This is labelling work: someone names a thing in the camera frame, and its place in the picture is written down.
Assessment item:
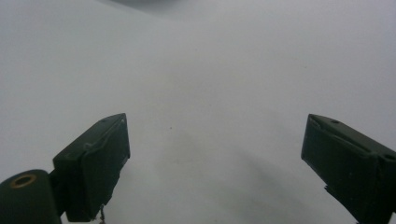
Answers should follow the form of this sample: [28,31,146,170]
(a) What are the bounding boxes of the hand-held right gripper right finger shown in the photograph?
[300,113,396,224]

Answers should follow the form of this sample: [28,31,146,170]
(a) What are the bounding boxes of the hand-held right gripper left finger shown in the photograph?
[51,112,132,223]

